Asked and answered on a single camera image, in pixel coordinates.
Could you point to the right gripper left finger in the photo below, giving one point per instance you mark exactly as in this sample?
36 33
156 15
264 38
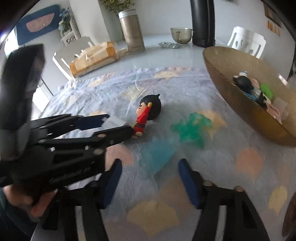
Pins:
93 198

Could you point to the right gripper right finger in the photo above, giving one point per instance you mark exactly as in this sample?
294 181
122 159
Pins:
242 221

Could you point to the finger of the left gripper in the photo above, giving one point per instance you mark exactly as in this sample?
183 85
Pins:
55 126
75 159

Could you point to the white charger adapter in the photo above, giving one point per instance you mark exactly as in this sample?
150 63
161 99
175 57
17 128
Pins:
113 122

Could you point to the person's left hand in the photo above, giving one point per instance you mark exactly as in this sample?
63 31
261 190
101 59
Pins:
16 196

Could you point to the light blue crystal toy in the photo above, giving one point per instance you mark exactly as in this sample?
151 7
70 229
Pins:
158 154

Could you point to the white chair far left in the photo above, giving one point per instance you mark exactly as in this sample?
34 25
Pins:
69 53

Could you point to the white chair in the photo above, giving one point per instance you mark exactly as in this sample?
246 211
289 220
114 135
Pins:
247 41
69 53

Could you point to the red boy figurine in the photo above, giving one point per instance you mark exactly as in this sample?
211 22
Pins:
148 110

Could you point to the floral grey tablecloth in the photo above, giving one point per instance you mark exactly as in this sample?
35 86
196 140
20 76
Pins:
158 208

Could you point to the white carved shelf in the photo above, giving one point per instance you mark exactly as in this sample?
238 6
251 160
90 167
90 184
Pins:
68 28

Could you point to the orange tissue pack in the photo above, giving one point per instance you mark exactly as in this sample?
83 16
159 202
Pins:
93 58

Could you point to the green crystal toy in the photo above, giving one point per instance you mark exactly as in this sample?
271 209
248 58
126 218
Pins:
193 129

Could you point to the clear plastic cup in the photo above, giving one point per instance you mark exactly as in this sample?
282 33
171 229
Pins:
283 107

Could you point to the gold thermos bottle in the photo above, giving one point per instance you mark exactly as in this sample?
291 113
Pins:
131 30

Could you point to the bright green toy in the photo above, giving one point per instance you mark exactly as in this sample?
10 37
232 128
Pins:
266 91

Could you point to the small metal dish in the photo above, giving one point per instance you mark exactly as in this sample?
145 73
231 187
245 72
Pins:
169 45

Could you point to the flower vase with plant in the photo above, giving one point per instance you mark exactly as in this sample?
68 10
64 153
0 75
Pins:
116 6

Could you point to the black round toy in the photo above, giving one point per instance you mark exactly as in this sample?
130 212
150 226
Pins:
243 83

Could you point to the small glass cup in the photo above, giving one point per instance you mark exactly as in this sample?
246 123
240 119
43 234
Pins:
181 35

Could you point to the brown ribbed glass bowl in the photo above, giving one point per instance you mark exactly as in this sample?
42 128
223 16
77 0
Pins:
223 64

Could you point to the white chair far right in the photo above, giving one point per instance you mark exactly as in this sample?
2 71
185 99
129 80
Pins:
247 41

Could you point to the tall black thermos flask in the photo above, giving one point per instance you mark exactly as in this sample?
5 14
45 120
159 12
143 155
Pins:
203 23

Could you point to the blue fabric wall hanging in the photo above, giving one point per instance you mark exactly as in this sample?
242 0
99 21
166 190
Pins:
38 23

